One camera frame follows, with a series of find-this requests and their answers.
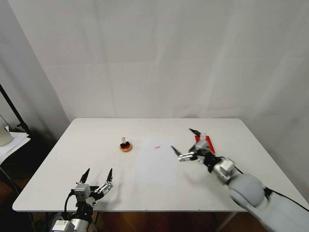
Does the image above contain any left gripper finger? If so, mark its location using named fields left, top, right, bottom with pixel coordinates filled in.
left=93, top=168, right=113, bottom=195
left=77, top=168, right=90, bottom=188

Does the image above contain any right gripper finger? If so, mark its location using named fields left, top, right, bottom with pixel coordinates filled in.
left=189, top=128, right=208, bottom=139
left=171, top=146, right=198, bottom=162

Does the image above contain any rectangular red ink pad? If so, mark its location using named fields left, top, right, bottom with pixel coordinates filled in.
left=194, top=135, right=216, bottom=155

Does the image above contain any white paper sheet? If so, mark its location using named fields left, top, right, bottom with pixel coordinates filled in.
left=132, top=137, right=178, bottom=188

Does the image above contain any white table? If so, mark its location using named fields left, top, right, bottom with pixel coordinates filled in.
left=12, top=118, right=309, bottom=232

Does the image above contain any stack of white papers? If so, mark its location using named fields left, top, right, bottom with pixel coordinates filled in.
left=0, top=131, right=32, bottom=165

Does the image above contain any black stand pole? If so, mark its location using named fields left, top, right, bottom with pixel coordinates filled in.
left=0, top=83, right=31, bottom=138

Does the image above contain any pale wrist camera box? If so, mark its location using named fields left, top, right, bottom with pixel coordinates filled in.
left=74, top=182, right=91, bottom=202
left=194, top=140, right=211, bottom=152

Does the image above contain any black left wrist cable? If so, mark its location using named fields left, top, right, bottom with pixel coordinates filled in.
left=63, top=189, right=76, bottom=219

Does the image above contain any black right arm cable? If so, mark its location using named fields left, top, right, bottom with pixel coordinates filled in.
left=234, top=166, right=309, bottom=211

